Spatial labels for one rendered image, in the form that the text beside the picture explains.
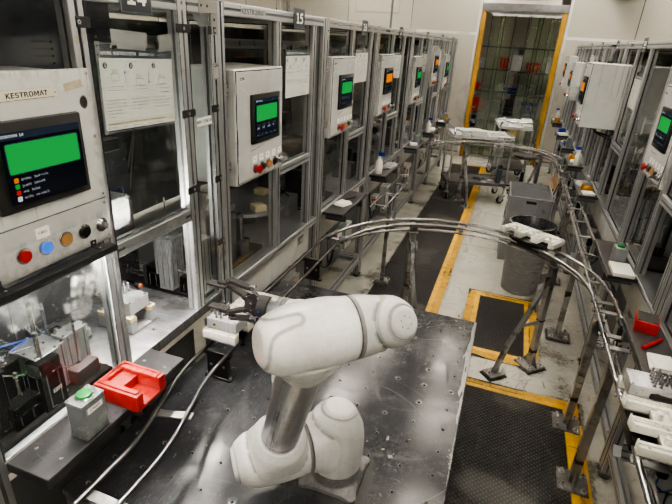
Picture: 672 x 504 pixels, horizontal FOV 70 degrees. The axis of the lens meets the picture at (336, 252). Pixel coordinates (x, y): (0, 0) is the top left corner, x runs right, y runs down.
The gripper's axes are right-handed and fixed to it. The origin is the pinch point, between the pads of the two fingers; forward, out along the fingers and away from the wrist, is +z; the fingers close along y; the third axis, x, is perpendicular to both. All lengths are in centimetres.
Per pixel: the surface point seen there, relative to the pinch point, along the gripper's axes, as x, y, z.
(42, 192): 42, 44, 18
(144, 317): -3.5, -19.9, 35.0
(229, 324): -13.0, -20.1, 3.8
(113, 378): 31.5, -17.2, 16.9
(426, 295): -240, -111, -42
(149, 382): 27.2, -18.7, 7.3
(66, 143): 33, 54, 18
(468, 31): -826, 106, 19
